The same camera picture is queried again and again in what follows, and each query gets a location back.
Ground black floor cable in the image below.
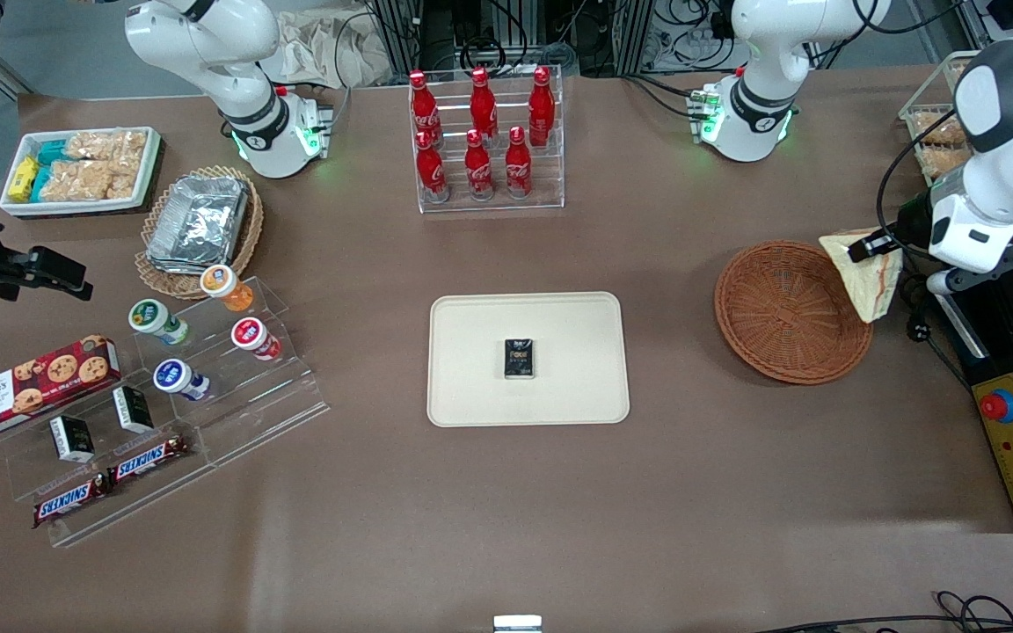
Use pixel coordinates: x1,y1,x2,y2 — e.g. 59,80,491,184
753,590,1013,633

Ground white wire rack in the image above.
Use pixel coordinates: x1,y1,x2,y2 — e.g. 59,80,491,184
899,49,984,187

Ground small black card box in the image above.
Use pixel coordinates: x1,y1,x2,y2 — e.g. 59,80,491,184
504,338,536,381

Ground bagged fried snack pack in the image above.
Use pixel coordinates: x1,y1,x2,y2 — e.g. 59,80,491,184
921,146,975,182
910,112,966,147

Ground triangular sandwich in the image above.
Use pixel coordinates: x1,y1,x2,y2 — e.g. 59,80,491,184
820,228,904,325

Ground light tan wicker basket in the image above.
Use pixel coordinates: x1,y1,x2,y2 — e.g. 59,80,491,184
134,164,266,302

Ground red Walkers cookie box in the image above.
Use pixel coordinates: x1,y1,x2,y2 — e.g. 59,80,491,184
0,333,123,443

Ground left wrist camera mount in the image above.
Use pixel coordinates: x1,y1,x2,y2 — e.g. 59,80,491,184
926,260,1013,296

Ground round brown wicker basket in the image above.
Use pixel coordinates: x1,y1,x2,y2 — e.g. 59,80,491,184
715,240,875,386

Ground blue lid yogurt cup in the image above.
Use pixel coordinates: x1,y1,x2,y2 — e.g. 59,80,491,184
152,358,211,403

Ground beige paper bag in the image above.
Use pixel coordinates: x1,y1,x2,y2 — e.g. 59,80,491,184
259,10,394,90

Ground green lid yogurt cup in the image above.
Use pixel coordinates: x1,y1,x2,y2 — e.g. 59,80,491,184
128,298,191,346

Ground red cola bottle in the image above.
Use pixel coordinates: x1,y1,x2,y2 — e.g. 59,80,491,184
528,66,557,149
463,129,495,202
409,70,445,147
504,126,534,200
415,130,451,204
469,68,499,147

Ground small black white box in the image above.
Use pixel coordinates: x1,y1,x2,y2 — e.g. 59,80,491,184
48,414,97,464
112,384,156,435

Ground clear acrylic stepped stand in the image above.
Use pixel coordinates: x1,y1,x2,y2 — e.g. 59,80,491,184
0,276,332,549

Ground red lid yogurt cup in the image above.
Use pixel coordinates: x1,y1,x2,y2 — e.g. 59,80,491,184
230,316,283,362

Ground Snickers chocolate bar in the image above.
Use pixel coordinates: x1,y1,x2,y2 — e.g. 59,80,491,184
31,474,113,530
106,435,192,487

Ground black electric griddle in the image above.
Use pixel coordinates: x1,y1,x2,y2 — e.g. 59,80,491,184
936,255,1013,388

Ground clear rice crisp pack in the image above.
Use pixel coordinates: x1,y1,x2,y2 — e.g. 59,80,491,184
63,130,149,163
38,158,140,204

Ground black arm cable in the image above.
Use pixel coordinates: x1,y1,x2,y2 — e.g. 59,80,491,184
875,130,966,258

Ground yellow snack pack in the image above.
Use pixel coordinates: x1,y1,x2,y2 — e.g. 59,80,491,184
6,156,40,202

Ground beige plastic tray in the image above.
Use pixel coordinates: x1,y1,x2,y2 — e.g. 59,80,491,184
426,291,630,429

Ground orange lid yogurt cup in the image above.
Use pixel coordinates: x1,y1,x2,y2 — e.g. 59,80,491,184
199,264,256,314

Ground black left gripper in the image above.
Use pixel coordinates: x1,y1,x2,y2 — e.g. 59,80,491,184
849,193,938,264

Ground black equipment rack with cables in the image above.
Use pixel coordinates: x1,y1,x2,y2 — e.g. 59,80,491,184
366,0,736,79

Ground stack of foil trays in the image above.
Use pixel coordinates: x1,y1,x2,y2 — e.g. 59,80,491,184
145,174,251,276

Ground white rectangular snack tray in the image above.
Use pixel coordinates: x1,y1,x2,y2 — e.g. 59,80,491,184
0,126,164,218

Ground clear acrylic bottle rack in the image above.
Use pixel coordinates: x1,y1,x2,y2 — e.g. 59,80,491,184
408,65,566,215

